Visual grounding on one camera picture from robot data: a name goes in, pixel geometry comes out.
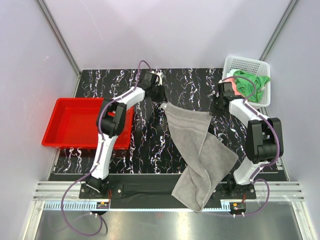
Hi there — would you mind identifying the grey towel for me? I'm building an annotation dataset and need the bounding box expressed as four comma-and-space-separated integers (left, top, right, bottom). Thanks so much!
161, 102, 239, 213

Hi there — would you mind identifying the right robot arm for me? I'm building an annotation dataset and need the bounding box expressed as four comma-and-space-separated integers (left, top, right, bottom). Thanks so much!
210, 80, 284, 199

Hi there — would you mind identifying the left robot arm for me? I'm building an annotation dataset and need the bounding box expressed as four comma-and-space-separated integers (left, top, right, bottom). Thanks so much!
85, 71, 167, 198

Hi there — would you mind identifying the pink towel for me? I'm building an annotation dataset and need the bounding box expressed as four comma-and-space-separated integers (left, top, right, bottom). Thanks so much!
224, 77, 246, 99

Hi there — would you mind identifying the green towel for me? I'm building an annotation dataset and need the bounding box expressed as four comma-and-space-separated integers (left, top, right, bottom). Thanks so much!
233, 70, 271, 103

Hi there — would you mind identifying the white towel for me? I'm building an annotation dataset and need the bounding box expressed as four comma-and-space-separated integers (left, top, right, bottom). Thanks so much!
225, 69, 237, 78

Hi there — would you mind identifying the white plastic basket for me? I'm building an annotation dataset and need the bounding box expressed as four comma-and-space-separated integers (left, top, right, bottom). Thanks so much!
222, 56, 271, 109

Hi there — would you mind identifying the red plastic tray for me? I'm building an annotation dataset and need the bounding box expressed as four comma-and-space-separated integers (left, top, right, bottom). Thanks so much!
41, 97, 136, 150

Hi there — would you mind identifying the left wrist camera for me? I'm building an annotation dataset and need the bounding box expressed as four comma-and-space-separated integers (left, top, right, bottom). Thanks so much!
151, 70, 164, 86

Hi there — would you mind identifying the right aluminium frame post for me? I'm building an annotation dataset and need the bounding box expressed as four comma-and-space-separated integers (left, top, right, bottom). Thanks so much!
259, 0, 300, 62

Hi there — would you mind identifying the aluminium frame post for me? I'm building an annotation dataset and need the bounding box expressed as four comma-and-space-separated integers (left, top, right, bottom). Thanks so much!
34, 0, 82, 78
259, 0, 300, 62

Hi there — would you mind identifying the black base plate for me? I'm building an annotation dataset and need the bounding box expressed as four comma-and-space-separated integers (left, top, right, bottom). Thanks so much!
79, 173, 243, 210

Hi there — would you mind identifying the left aluminium frame post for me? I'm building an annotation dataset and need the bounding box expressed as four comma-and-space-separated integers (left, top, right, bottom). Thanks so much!
34, 0, 82, 78

